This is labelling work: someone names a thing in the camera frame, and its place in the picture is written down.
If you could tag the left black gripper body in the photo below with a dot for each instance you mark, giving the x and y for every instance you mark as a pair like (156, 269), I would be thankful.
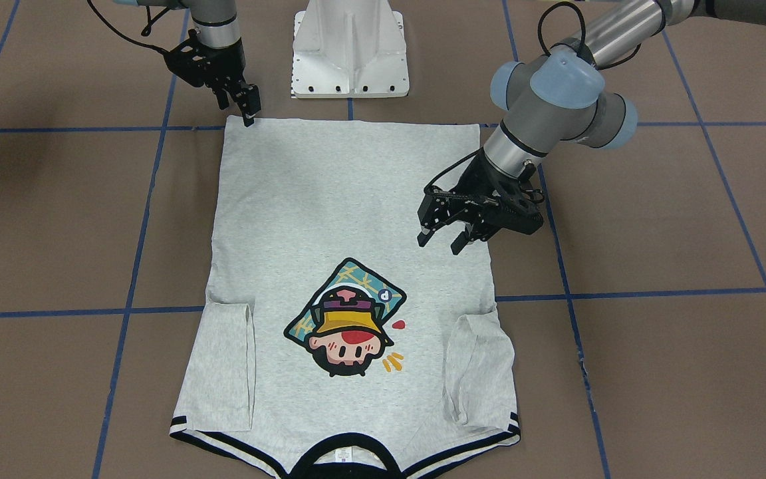
(478, 177)

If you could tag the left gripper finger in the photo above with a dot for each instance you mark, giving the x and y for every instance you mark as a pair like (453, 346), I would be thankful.
(425, 235)
(465, 238)

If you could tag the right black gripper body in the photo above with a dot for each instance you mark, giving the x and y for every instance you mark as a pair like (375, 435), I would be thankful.
(222, 61)

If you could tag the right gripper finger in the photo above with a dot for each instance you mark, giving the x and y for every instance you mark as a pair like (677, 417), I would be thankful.
(222, 99)
(248, 116)

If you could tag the grey cartoon print t-shirt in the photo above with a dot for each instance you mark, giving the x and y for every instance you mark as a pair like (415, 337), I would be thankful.
(331, 344)

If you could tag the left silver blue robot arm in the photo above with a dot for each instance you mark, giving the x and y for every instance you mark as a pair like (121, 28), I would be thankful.
(559, 97)

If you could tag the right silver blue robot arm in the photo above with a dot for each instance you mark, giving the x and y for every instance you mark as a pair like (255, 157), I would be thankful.
(215, 22)

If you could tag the white camera mast base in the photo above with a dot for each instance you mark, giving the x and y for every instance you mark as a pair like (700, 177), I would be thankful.
(349, 50)

